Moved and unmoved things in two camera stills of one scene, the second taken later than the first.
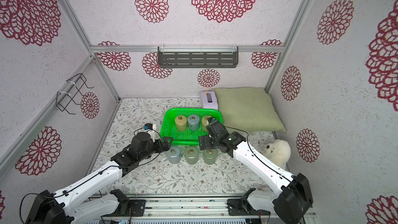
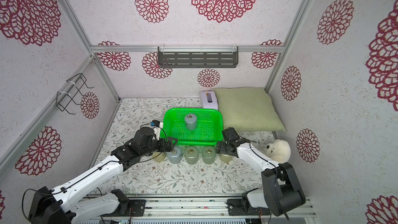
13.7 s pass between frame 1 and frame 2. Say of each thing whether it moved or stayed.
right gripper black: moved
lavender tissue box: stayed
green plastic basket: stayed
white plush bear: stayed
